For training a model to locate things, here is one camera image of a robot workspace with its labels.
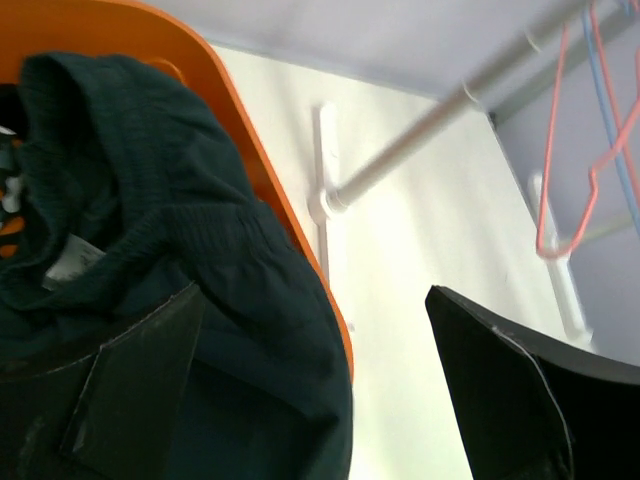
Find silver clothes rack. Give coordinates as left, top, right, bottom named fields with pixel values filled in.
left=305, top=0, right=640, bottom=346

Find orange plastic laundry basket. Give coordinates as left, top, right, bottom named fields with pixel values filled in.
left=1, top=1, right=353, bottom=407

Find orange grey camouflage shorts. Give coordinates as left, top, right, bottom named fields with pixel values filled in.
left=1, top=127, right=25, bottom=259

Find pink hanger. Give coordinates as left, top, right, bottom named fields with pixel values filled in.
left=535, top=0, right=640, bottom=261

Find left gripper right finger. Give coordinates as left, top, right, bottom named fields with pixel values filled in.
left=425, top=286, right=639, bottom=479

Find dark navy shorts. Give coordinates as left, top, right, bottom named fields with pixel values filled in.
left=1, top=52, right=353, bottom=479

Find blue wire hanger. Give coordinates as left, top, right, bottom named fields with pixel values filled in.
left=582, top=3, right=639, bottom=233

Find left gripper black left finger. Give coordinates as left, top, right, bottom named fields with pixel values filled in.
left=1, top=284, right=205, bottom=479

